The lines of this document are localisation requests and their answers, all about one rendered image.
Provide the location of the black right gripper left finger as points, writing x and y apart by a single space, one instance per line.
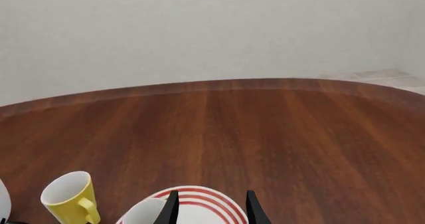
171 211

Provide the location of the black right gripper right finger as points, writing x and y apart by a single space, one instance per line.
255 211

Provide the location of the white plate with red rings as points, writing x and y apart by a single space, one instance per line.
206 209

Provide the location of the yellow mug white inside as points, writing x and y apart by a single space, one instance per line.
71 196

